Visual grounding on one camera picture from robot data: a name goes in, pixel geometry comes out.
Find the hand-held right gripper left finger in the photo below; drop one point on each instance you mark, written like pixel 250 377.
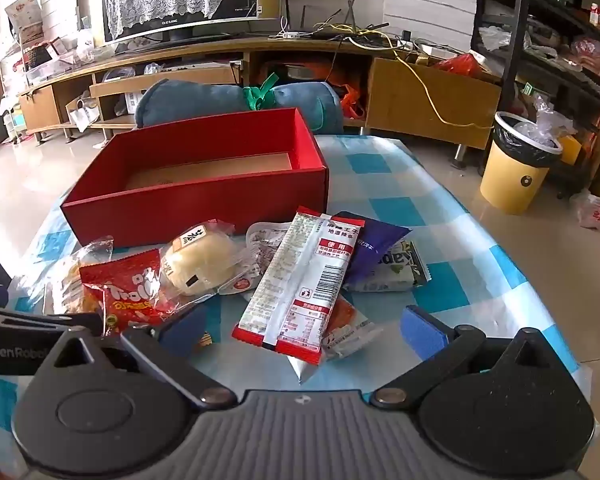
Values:
pixel 185 331

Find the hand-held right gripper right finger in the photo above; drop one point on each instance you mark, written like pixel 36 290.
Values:
pixel 422 331

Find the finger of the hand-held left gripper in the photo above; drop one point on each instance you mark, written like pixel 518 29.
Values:
pixel 55 322

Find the clear packet of yellow pastry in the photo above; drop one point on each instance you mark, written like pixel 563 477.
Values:
pixel 62 280

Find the green and white candy packet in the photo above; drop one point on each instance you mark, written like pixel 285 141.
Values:
pixel 390 274

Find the white spicy strips packet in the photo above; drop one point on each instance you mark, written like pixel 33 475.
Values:
pixel 352 332

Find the red gummy candy packet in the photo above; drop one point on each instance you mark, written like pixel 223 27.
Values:
pixel 125 290

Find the clear steamed cake packet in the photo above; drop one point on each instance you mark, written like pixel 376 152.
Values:
pixel 205 260

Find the purple snack packet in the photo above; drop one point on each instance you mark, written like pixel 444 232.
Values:
pixel 375 250

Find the small silver dark-print packet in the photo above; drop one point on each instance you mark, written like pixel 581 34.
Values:
pixel 260 247

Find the long red and white packet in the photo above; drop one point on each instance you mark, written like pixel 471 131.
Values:
pixel 300 285

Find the red cardboard box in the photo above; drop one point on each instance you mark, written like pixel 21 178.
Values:
pixel 205 205

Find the blue checked tablecloth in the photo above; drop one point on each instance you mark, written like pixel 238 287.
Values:
pixel 480 240

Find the yellow trash bin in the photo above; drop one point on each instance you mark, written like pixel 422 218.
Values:
pixel 510 180

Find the white paper shopping bag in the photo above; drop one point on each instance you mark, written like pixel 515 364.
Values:
pixel 82 115

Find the white plastic bag red print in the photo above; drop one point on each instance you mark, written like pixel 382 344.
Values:
pixel 595 212

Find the rolled blue blanket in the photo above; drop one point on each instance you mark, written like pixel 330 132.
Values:
pixel 190 100

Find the wooden television cabinet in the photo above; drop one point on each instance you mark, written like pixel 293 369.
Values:
pixel 430 100

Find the orange plastic bag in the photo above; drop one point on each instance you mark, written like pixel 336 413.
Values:
pixel 352 100

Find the pile of boxes and packages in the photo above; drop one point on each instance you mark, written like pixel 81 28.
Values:
pixel 45 45

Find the metal basin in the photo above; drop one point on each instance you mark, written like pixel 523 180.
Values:
pixel 300 71

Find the white power strip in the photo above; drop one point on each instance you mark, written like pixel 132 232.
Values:
pixel 292 35

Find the black router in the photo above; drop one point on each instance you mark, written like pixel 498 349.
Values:
pixel 330 30

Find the black metal shelf rack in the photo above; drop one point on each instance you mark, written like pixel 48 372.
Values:
pixel 510 20

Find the white slatted panel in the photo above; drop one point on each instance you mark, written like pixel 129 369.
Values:
pixel 430 5

